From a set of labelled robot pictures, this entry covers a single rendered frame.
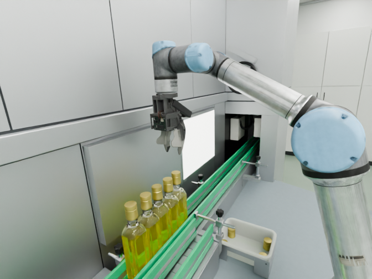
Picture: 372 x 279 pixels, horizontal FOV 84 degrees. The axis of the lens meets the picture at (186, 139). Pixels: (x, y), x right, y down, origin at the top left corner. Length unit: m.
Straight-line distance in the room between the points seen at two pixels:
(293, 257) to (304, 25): 4.19
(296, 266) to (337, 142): 0.71
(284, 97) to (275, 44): 0.91
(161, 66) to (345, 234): 0.60
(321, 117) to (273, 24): 1.13
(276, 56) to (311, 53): 2.76
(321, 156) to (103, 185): 0.58
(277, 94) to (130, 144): 0.49
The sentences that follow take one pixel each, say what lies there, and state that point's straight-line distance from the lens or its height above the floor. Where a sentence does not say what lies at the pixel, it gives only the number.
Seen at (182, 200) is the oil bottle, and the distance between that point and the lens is 0.81.
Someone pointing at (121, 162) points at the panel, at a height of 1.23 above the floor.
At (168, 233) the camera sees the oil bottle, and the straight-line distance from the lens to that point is 0.79.
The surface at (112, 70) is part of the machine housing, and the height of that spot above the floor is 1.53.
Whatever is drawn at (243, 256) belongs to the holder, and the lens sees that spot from 0.97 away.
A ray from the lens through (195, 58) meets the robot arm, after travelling 0.58.
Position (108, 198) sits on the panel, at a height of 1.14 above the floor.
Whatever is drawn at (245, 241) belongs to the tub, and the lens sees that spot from 1.09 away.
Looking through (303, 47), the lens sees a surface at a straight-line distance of 4.26.
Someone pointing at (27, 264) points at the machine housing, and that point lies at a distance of 0.71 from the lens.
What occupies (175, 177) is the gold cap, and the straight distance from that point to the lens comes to 0.77.
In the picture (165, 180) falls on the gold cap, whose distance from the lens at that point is 0.72.
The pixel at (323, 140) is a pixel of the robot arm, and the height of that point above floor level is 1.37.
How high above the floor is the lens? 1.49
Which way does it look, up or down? 16 degrees down
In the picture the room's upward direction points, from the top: 3 degrees counter-clockwise
